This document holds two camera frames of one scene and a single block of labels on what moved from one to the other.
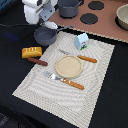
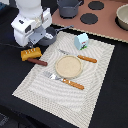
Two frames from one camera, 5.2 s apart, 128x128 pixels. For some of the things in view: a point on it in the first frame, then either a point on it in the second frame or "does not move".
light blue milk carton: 81,41 does not move
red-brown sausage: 39,62 does not move
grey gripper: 47,12 to 39,33
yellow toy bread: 30,52 does not move
